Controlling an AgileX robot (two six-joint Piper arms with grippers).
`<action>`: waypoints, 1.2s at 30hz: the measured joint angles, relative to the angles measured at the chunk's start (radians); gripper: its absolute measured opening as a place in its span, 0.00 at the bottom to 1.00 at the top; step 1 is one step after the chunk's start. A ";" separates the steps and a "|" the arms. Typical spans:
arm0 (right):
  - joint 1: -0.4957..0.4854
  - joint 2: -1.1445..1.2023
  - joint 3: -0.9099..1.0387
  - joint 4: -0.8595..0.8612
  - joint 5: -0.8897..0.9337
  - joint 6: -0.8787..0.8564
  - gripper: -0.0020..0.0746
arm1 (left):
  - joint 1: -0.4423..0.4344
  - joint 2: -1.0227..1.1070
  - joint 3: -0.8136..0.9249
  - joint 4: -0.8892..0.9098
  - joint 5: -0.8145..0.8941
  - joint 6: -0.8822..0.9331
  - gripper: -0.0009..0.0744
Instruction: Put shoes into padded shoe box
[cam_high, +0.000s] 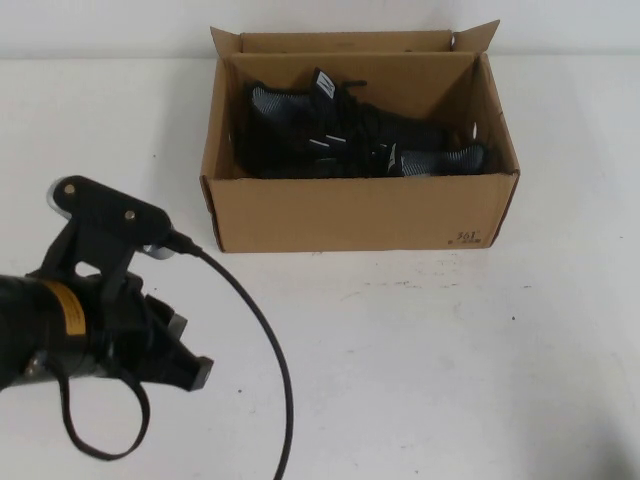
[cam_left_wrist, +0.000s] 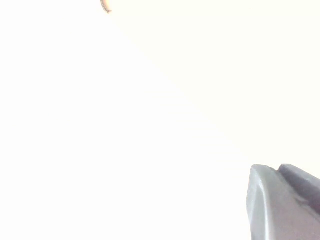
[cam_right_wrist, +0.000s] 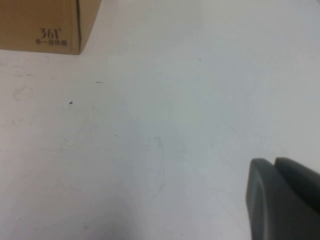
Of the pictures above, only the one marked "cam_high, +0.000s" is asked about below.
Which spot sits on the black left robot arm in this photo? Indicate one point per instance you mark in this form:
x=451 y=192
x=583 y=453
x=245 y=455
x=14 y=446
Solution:
x=30 y=325

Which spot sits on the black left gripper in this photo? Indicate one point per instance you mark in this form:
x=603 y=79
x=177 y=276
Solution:
x=125 y=330

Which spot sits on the black knit sneaker white stripes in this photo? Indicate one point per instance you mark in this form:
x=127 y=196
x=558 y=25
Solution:
x=440 y=160
x=280 y=125

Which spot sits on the brown cardboard shoe box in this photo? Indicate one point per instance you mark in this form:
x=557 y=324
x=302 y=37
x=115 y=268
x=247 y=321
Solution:
x=350 y=215

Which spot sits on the black wrist camera silver edge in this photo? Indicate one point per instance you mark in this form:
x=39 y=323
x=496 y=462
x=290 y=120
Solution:
x=110 y=215

